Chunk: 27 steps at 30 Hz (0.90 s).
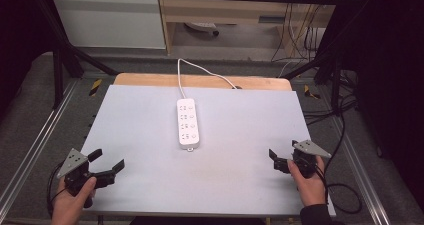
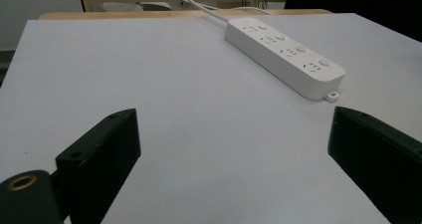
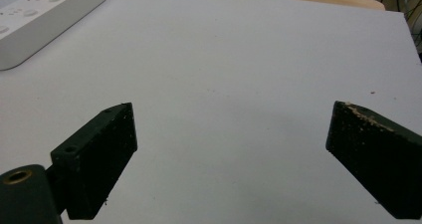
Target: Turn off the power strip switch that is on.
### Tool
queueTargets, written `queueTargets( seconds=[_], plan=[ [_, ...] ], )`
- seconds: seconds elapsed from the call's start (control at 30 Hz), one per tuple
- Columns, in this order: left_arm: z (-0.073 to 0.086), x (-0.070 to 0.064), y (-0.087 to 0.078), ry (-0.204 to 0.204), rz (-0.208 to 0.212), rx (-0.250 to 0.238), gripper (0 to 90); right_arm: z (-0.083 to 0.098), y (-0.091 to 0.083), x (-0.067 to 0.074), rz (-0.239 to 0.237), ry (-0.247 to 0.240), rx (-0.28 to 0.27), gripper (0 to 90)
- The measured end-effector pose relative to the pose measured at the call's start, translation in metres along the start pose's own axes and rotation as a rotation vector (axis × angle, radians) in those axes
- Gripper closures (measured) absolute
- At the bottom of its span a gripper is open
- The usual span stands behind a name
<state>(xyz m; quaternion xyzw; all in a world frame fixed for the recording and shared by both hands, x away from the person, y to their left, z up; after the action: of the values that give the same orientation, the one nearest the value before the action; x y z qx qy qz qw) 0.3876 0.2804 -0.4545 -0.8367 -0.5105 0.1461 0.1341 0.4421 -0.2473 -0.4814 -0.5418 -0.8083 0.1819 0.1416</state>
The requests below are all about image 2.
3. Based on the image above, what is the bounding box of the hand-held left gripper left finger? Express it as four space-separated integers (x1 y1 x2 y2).
55 108 142 224

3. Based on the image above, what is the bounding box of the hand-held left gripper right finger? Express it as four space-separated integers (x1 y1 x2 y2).
327 106 422 224

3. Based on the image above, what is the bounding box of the white power strip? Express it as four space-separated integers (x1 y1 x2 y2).
224 17 346 104

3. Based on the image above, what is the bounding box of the white power cable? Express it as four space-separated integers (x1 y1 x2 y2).
169 0 277 23

